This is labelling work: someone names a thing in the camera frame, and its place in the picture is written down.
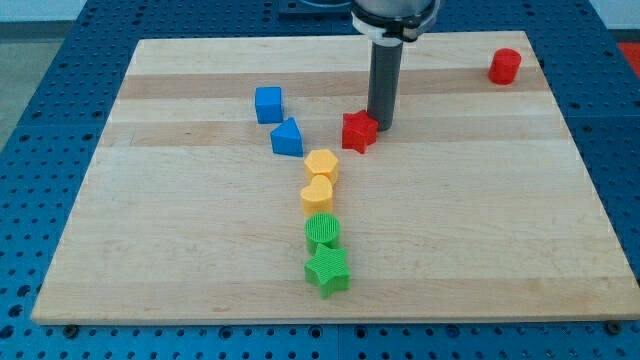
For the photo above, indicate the yellow heart block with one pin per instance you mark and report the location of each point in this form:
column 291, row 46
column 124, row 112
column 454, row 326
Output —
column 317, row 196

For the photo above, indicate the green cylinder block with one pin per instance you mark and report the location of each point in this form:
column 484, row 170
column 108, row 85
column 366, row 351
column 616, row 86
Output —
column 322, row 229

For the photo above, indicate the blue cube block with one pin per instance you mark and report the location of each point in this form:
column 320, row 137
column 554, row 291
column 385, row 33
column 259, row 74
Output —
column 268, row 105

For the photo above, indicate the red cylinder block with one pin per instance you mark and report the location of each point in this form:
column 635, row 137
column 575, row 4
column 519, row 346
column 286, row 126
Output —
column 504, row 66

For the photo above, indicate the green star block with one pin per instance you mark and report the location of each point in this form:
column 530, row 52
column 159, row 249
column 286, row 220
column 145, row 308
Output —
column 328, row 270

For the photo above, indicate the red star block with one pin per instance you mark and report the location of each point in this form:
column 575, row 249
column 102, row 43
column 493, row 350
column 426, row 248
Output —
column 359, row 131

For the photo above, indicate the blue perforated table plate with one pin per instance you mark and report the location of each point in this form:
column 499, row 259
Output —
column 46, row 157

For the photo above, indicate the blue triangle block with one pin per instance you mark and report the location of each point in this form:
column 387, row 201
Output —
column 287, row 139

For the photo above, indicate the wooden board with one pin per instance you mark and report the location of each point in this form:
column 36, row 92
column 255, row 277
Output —
column 474, row 207

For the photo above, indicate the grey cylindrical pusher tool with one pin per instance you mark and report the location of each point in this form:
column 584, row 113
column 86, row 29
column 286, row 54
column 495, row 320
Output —
column 383, row 82

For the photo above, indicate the yellow hexagon block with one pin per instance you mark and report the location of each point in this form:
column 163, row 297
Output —
column 322, row 162

